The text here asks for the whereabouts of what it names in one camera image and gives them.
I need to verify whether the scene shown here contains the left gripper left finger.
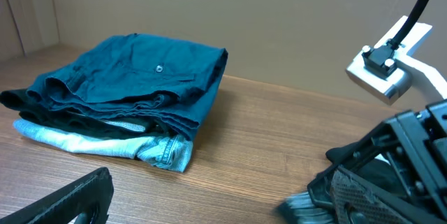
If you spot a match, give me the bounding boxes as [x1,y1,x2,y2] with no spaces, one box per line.
[1,167,114,224]

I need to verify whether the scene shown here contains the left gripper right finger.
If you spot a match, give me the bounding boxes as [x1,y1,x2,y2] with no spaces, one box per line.
[307,142,446,223]

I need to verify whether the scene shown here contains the folded light denim garment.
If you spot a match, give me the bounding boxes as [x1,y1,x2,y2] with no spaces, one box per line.
[13,119,193,172]

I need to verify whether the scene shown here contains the folded black garment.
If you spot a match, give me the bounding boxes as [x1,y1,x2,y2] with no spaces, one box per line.
[1,89,169,139]

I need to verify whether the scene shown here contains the folded dark blue shorts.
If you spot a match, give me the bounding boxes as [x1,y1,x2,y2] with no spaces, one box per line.
[27,33,228,140]

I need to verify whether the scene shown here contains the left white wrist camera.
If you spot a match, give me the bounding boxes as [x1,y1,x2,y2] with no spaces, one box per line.
[346,16,446,105]

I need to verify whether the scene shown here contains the left black cable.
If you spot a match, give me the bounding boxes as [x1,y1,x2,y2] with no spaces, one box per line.
[388,0,444,51]

